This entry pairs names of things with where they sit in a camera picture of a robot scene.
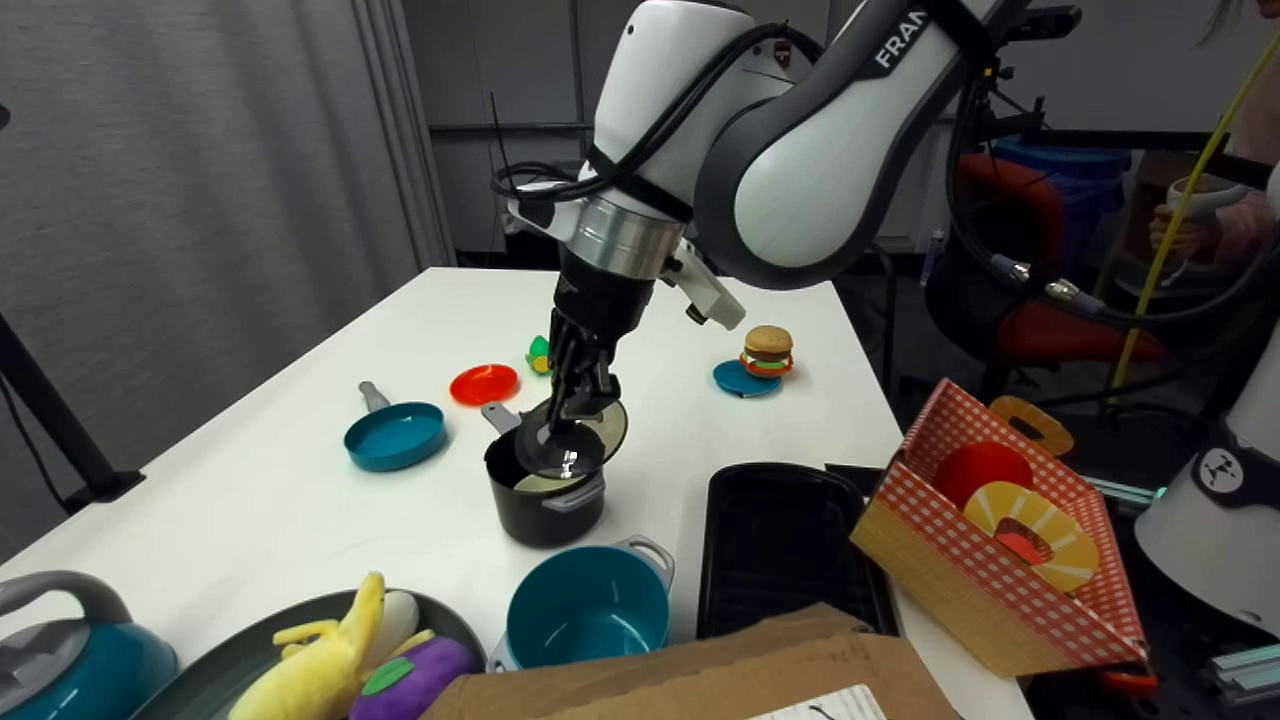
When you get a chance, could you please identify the red office chair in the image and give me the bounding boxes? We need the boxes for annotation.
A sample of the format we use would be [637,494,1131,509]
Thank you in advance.
[924,150,1169,403]

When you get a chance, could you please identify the blue toy pan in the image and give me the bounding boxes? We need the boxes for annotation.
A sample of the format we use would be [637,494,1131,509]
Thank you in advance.
[343,380,448,473]

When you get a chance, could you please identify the plush eggplant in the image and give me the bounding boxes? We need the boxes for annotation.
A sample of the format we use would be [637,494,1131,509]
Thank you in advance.
[348,636,483,720]

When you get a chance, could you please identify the blue pot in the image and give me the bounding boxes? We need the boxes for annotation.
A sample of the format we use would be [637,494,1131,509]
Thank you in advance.
[486,535,677,674]

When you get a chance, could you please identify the black pot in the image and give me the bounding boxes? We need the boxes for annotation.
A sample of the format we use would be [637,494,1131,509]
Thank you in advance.
[482,402,608,549]

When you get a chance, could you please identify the toy burger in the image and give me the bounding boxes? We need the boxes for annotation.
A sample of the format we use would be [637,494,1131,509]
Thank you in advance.
[739,325,795,379]

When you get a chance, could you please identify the orange toy plate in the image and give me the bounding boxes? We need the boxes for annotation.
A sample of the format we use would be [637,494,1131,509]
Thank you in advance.
[449,363,521,408]

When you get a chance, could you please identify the black plastic tray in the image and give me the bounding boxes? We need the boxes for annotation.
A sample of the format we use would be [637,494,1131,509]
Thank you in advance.
[696,461,899,642]

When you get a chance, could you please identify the camera on mount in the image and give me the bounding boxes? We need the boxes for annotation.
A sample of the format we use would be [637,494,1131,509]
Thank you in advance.
[984,4,1084,143]

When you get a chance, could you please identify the person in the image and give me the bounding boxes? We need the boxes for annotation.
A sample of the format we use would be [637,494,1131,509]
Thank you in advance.
[1148,0,1280,293]

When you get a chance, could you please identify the grey plate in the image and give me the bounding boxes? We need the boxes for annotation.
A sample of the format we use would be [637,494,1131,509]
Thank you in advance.
[130,588,489,720]

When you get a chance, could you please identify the yellow cable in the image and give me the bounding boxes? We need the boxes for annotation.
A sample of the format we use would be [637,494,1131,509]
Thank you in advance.
[1108,30,1280,393]

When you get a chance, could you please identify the red checkered cardboard box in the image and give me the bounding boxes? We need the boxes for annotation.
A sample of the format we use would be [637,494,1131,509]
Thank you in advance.
[849,377,1150,679]

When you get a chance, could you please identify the plush banana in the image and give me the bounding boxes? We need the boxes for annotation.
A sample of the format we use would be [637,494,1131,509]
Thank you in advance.
[228,571,438,720]

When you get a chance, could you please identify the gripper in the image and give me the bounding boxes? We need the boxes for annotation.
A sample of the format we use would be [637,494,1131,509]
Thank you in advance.
[544,248,657,429]

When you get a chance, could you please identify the red toy disc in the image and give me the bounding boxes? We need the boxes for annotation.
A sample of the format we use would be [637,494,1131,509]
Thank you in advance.
[933,441,1035,510]

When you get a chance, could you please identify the blue toy plate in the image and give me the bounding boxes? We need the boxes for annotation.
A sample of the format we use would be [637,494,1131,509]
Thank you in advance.
[712,359,784,400]

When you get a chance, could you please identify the hand controller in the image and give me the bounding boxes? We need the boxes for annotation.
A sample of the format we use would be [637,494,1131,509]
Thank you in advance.
[1166,174,1251,219]

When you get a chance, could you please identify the blue toy kettle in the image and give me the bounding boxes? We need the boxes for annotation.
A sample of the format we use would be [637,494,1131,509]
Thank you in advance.
[0,570,180,720]

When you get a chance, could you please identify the glass lid with black knob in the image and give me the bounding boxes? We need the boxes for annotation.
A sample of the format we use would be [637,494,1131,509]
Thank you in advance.
[513,397,630,494]

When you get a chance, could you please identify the blue bin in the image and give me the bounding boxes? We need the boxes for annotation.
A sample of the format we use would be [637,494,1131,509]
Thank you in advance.
[988,134,1133,263]

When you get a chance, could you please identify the yellow toy fruit slice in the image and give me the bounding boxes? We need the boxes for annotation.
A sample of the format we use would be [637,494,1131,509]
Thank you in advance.
[963,481,1102,594]

